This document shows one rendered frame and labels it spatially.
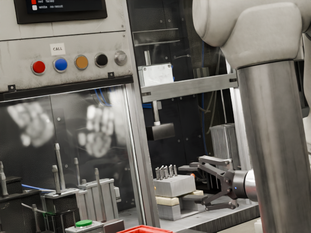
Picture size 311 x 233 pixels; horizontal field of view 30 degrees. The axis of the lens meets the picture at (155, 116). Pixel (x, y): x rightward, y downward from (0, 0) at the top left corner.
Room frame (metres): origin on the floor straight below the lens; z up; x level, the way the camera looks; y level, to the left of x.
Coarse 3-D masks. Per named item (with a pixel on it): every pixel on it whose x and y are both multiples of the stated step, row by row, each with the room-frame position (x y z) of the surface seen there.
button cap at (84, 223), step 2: (84, 220) 1.38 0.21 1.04; (86, 220) 1.38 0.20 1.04; (88, 220) 1.38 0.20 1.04; (90, 220) 1.37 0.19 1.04; (78, 222) 1.37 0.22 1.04; (80, 222) 1.37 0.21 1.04; (82, 222) 1.36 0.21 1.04; (84, 222) 1.36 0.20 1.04; (86, 222) 1.36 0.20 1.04; (88, 222) 1.35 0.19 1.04; (90, 222) 1.36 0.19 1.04; (92, 222) 1.37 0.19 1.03; (76, 224) 1.36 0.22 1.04; (78, 224) 1.35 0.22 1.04; (80, 224) 1.35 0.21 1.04; (82, 224) 1.35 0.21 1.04; (84, 224) 1.35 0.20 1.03; (86, 224) 1.35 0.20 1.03; (88, 224) 1.35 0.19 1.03; (90, 224) 1.36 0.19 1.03; (76, 226) 1.36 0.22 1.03; (78, 226) 1.35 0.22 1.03; (80, 226) 1.35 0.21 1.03; (82, 226) 1.35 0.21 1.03
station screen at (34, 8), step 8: (32, 0) 1.42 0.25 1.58; (40, 0) 1.44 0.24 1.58; (48, 0) 1.45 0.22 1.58; (56, 0) 1.46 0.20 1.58; (64, 0) 1.47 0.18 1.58; (72, 0) 1.49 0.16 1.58; (80, 0) 1.50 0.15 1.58; (88, 0) 1.51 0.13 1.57; (96, 0) 1.52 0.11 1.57; (32, 8) 1.42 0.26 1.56; (40, 8) 1.43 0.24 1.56; (48, 8) 1.45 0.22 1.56; (56, 8) 1.46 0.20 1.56; (64, 8) 1.47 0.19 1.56; (72, 8) 1.48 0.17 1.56; (80, 8) 1.50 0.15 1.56; (88, 8) 1.51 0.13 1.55; (96, 8) 1.52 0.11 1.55
